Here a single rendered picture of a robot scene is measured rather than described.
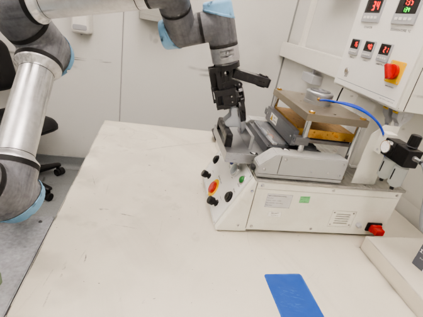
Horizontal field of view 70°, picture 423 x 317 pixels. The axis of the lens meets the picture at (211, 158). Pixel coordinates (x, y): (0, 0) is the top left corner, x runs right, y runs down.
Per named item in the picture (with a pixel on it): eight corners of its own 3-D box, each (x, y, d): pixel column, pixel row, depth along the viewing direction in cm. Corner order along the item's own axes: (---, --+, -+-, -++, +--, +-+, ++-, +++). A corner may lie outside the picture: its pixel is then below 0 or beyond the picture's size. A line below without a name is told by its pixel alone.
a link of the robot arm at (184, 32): (152, 1, 73) (196, -8, 72) (164, 36, 83) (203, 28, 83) (153, 24, 70) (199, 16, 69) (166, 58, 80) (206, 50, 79)
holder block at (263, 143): (292, 134, 105) (294, 127, 104) (318, 159, 88) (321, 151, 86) (247, 129, 102) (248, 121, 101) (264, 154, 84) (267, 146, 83)
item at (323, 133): (317, 122, 105) (326, 96, 101) (352, 149, 85) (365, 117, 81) (270, 117, 102) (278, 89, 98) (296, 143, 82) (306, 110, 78)
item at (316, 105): (330, 122, 109) (343, 86, 104) (386, 160, 82) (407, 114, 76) (267, 114, 104) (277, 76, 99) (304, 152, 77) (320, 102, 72)
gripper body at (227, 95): (214, 105, 90) (206, 64, 85) (242, 99, 91) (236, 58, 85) (218, 112, 84) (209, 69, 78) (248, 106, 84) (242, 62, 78)
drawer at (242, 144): (293, 143, 108) (299, 122, 105) (321, 173, 89) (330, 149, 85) (213, 134, 102) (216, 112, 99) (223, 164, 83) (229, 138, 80)
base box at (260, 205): (328, 183, 126) (342, 145, 118) (386, 246, 92) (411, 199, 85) (202, 172, 115) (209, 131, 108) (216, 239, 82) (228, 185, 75)
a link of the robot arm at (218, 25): (199, 3, 78) (231, -4, 78) (206, 47, 83) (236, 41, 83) (197, 4, 71) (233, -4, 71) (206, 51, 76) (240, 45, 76)
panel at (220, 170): (203, 174, 113) (231, 134, 108) (214, 225, 87) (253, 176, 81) (198, 172, 113) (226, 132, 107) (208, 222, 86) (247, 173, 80)
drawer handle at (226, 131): (222, 128, 98) (224, 116, 96) (231, 147, 85) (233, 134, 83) (216, 127, 98) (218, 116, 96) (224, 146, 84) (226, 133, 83)
